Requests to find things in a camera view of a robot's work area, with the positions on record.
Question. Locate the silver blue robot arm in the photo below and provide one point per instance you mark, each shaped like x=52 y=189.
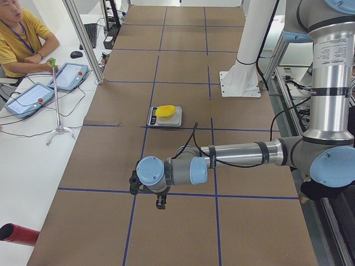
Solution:
x=324 y=152

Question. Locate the silver digital kitchen scale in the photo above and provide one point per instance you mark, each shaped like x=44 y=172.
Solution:
x=171 y=121

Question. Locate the yellow mango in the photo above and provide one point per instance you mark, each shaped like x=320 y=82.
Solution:
x=165 y=111

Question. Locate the black computer box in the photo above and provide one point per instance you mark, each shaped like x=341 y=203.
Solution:
x=109 y=42

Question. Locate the black cloth cover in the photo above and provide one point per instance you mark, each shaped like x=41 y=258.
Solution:
x=315 y=191

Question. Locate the red cylinder tube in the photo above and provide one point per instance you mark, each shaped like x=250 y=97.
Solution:
x=14 y=233

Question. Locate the blue teach pendant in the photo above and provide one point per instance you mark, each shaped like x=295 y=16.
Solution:
x=70 y=75
x=29 y=101

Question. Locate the black computer mouse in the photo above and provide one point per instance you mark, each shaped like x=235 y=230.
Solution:
x=76 y=54

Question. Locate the near blue teach pendant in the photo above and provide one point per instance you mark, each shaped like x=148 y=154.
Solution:
x=29 y=101

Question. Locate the person in yellow shirt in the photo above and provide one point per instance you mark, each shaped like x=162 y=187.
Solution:
x=25 y=41

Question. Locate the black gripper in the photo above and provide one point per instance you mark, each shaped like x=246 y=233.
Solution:
x=160 y=193

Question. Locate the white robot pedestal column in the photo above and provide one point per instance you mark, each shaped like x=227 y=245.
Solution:
x=242 y=80

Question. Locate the far blue teach pendant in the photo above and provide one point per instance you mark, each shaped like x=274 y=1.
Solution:
x=70 y=75

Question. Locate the aluminium frame post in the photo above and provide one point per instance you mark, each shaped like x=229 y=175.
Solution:
x=84 y=39

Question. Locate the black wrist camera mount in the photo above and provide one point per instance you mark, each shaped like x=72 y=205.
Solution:
x=134 y=183

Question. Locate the black keyboard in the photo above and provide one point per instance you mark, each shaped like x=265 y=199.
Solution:
x=92 y=31

